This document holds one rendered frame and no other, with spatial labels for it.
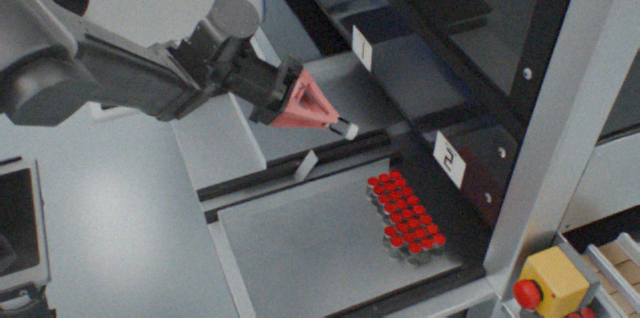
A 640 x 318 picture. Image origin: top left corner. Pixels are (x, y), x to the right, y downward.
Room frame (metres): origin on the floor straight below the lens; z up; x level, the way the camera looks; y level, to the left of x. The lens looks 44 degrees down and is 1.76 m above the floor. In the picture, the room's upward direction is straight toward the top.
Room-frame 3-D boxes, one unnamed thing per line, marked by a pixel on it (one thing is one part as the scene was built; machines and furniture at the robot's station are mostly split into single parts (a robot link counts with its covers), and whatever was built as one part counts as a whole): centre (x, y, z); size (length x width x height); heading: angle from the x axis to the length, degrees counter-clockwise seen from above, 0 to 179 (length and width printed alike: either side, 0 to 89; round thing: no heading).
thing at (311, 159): (0.76, 0.08, 0.91); 0.14 x 0.03 x 0.06; 113
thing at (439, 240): (0.68, -0.17, 0.90); 0.18 x 0.02 x 0.05; 23
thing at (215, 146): (0.80, 0.00, 0.87); 0.70 x 0.48 x 0.02; 23
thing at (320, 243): (0.62, -0.02, 0.90); 0.34 x 0.26 x 0.04; 113
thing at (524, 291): (0.46, -0.30, 0.99); 0.04 x 0.04 x 0.04; 23
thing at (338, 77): (0.98, 0.00, 0.90); 0.34 x 0.26 x 0.04; 113
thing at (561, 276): (0.48, -0.34, 0.99); 0.08 x 0.07 x 0.07; 113
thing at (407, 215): (0.67, -0.15, 0.90); 0.18 x 0.02 x 0.05; 23
